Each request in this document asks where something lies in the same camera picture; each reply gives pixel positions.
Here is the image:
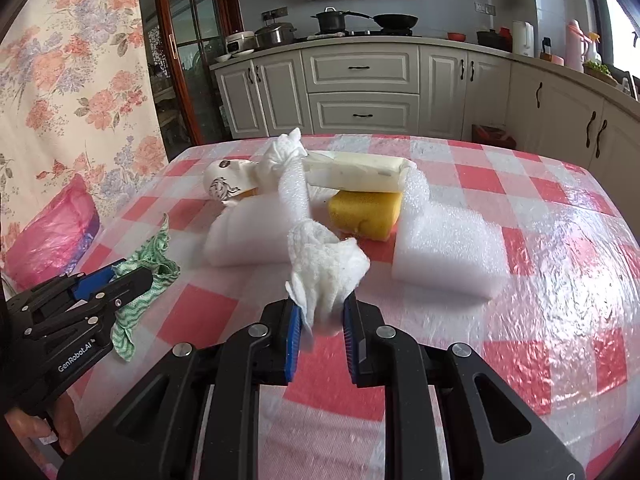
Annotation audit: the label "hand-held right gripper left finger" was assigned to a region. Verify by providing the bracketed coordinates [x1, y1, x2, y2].
[57, 299, 306, 480]

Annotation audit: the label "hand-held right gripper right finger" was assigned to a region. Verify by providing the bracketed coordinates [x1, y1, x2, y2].
[341, 292, 588, 480]

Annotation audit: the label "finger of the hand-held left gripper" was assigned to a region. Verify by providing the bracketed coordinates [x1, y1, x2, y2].
[7, 260, 126, 314]
[25, 267, 153, 337]

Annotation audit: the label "green patterned cloth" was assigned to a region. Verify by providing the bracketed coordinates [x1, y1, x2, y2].
[109, 214, 181, 363]

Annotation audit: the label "bin with pink bag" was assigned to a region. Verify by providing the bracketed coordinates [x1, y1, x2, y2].
[2, 172, 101, 291]

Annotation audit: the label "yellow sponge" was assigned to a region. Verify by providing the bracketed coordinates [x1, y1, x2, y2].
[327, 189, 403, 241]

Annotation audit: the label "white twisted paper towel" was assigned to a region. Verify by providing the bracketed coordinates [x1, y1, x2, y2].
[252, 127, 308, 193]

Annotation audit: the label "person's left hand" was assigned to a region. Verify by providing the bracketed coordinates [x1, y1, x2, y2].
[5, 389, 81, 455]

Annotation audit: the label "white foam block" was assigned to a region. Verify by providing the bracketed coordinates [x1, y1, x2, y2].
[392, 167, 511, 303]
[205, 192, 313, 268]

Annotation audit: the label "crumpled printed paper cup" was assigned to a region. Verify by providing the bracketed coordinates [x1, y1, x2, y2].
[202, 157, 261, 206]

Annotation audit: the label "white foam strip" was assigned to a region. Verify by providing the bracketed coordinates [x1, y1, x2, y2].
[277, 157, 313, 226]

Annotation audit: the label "white plastic packet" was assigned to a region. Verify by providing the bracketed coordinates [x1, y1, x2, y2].
[304, 152, 416, 193]

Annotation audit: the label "floral curtain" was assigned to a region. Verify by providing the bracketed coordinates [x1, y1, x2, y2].
[0, 0, 168, 281]

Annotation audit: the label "pink checkered tablecloth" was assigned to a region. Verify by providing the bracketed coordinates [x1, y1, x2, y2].
[45, 132, 640, 480]

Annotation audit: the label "white cabinet drawer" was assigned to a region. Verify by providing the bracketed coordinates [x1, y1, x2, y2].
[302, 50, 420, 93]
[307, 94, 421, 135]

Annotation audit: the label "wooden glass door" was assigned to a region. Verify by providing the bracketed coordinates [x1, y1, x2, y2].
[152, 0, 241, 158]

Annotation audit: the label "red plastic basket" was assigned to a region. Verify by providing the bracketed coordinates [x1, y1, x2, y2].
[471, 124, 516, 148]

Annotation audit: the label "white lower cabinets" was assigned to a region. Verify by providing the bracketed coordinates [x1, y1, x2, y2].
[215, 42, 640, 181]

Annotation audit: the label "white rice cooker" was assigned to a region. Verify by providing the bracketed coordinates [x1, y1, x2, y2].
[225, 31, 258, 56]

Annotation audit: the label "steel pressure cooker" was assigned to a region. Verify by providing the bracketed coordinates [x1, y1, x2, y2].
[255, 19, 297, 51]

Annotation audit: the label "gas stove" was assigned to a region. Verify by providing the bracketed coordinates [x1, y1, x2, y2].
[300, 27, 423, 41]

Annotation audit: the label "black pot with lid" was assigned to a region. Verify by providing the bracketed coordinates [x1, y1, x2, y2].
[311, 7, 373, 36]

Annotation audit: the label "black frying pan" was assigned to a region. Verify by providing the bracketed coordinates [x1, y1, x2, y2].
[372, 12, 420, 31]

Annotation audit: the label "black container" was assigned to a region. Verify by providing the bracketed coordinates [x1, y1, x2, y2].
[476, 27, 513, 52]

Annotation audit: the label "white electric kettle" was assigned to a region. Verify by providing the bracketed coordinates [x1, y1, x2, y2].
[511, 20, 535, 57]

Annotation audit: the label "potted green plant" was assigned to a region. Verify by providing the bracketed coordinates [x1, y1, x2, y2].
[582, 60, 621, 86]

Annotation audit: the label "pink thermos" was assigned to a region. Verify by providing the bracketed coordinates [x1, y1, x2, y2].
[565, 19, 586, 72]

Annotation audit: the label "window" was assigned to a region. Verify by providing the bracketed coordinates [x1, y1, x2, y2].
[585, 0, 640, 76]

